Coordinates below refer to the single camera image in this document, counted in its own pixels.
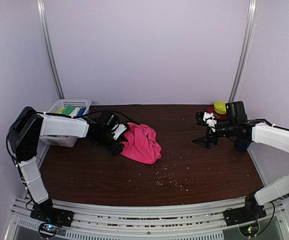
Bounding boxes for pink towel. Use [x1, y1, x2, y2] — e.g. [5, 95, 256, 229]
[120, 122, 162, 165]

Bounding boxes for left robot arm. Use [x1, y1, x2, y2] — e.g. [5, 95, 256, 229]
[5, 106, 129, 222]

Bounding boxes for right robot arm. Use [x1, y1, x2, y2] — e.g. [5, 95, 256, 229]
[193, 115, 289, 221]

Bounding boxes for dark red plate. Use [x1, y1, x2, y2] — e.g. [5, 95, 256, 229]
[206, 105, 228, 122]

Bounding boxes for dark blue cup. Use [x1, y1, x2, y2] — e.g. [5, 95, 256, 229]
[234, 138, 252, 152]

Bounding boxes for lime green bowl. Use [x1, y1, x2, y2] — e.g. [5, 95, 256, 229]
[213, 101, 227, 115]

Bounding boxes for blue rolled towel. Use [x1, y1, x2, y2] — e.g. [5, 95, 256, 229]
[76, 108, 86, 117]

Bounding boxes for white plastic basket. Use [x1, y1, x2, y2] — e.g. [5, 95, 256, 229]
[40, 99, 92, 147]

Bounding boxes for cream rolled towel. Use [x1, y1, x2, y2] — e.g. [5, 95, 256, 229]
[70, 107, 81, 117]

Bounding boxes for green rolled towel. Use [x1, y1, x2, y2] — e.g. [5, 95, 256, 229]
[61, 105, 75, 116]

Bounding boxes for yellow rolled towel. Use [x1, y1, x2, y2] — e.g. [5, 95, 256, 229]
[54, 107, 65, 114]

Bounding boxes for right circuit board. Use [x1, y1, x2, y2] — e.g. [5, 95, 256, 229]
[238, 224, 260, 238]

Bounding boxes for circuit board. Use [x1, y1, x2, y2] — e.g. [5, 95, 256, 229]
[238, 224, 260, 238]
[38, 222, 60, 239]

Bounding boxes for left circuit board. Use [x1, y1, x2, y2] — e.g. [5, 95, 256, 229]
[38, 222, 60, 239]

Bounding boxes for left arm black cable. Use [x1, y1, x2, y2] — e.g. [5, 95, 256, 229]
[44, 109, 142, 126]

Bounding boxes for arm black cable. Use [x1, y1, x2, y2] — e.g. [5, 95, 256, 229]
[44, 109, 142, 126]
[255, 199, 277, 233]

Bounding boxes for right aluminium frame post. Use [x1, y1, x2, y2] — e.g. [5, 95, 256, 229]
[228, 0, 258, 103]

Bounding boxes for aluminium frame post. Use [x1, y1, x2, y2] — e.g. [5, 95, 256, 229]
[36, 0, 65, 99]
[228, 0, 258, 103]

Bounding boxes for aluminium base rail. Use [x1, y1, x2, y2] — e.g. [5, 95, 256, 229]
[2, 197, 289, 240]

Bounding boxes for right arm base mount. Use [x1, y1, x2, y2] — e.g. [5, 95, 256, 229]
[223, 207, 267, 227]

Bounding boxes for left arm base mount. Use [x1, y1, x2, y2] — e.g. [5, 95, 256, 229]
[30, 208, 74, 227]

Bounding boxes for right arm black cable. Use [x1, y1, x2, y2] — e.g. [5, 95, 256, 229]
[255, 199, 277, 233]

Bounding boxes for left aluminium frame post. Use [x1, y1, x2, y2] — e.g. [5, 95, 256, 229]
[36, 0, 65, 99]

